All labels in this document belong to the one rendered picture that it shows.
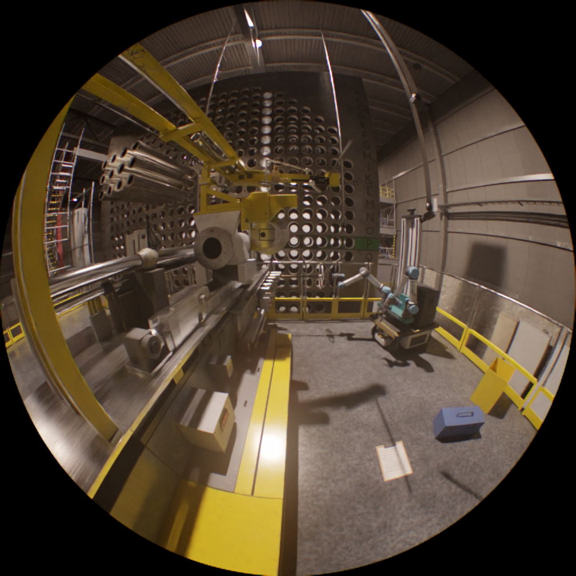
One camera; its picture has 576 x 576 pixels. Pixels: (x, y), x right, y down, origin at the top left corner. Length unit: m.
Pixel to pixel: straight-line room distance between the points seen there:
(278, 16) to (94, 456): 9.01
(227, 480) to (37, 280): 0.84
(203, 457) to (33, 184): 1.01
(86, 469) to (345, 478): 1.36
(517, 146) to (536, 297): 4.78
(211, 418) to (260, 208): 1.40
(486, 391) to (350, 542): 1.74
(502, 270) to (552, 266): 2.17
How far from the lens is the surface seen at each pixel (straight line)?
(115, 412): 0.69
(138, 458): 0.69
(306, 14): 8.59
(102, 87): 0.98
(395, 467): 1.62
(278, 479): 0.86
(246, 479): 0.87
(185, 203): 4.58
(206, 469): 0.92
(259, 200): 1.55
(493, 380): 2.26
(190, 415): 0.81
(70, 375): 0.52
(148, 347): 0.70
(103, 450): 0.63
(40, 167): 0.51
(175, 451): 0.85
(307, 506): 1.43
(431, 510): 1.68
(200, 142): 1.32
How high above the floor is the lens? 1.41
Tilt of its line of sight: 16 degrees down
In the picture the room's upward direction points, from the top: straight up
